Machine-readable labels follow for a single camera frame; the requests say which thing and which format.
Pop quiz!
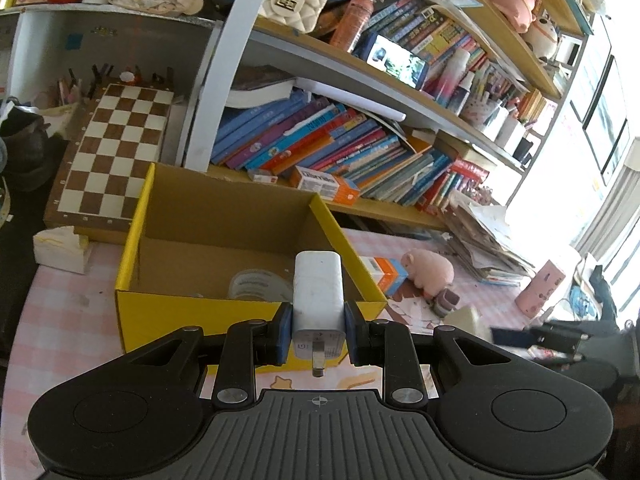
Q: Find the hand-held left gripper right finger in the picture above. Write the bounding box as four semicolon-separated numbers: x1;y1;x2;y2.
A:
344;301;518;409

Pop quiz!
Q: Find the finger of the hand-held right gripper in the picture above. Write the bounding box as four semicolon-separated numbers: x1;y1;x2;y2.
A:
529;321;617;345
491;327;585;364

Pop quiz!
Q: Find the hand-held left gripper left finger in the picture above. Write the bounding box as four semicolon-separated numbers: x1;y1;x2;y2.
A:
125;302;293;409

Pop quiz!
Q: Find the white charger adapter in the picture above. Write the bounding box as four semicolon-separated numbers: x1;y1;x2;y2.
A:
444;305;484;339
292;251;346;377

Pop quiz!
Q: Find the wide pale tape roll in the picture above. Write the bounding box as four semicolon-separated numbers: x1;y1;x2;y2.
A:
228;270;294;302

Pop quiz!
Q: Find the small purple translucent case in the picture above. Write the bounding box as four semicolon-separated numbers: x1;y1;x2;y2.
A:
432;288;460;317

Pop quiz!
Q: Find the yellow cardboard box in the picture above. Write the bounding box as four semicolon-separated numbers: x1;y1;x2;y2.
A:
114;162;388;373

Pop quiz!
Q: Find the white orange toothpaste box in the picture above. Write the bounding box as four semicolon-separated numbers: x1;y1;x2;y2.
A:
289;165;361;206
359;256;410;295

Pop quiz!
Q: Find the pink pig plush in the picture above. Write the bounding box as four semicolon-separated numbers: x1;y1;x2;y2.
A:
401;249;455;295

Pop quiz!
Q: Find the stack of loose papers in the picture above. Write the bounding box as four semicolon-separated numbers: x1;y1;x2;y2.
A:
442;192;536;287

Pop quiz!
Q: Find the row of colourful books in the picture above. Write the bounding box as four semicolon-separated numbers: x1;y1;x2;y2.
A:
210;87;491;213

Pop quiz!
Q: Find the white storage box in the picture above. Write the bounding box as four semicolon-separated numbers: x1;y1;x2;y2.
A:
495;115;526;148

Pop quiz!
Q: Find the pink checked cartoon mat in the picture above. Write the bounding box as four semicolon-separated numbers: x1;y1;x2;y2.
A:
7;227;576;403

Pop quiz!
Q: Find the white pen holder cup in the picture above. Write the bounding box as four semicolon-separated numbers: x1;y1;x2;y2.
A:
462;95;496;127

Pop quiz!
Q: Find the white paper block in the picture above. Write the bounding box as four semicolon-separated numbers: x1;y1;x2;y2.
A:
32;226;93;275

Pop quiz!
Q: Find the brown white chessboard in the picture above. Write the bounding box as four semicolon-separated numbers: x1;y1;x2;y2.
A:
44;83;176;233

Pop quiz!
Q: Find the white bookshelf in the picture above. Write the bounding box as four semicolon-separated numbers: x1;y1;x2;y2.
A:
0;0;596;233

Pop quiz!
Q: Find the pink blue gradient bottle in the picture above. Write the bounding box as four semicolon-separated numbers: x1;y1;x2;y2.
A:
435;50;471;106

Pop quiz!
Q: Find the blue cased tablet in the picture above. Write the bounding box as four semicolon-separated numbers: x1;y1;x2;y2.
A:
367;34;430;90

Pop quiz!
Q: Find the white pink plush toy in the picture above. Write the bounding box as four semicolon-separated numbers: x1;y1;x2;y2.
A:
522;15;558;61

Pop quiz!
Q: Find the black bag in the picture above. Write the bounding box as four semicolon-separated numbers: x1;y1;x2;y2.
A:
0;105;68;191

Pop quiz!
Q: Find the orange bottle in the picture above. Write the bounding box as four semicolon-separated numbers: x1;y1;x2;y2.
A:
330;0;376;53

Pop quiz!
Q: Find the pile of assorted books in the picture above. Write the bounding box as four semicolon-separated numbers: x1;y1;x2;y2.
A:
350;0;501;76

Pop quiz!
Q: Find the white quilted purse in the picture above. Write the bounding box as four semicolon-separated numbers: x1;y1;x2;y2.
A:
257;0;328;33

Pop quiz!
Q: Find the black framed wall picture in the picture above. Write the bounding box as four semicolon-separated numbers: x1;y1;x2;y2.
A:
599;135;640;187
570;35;615;123

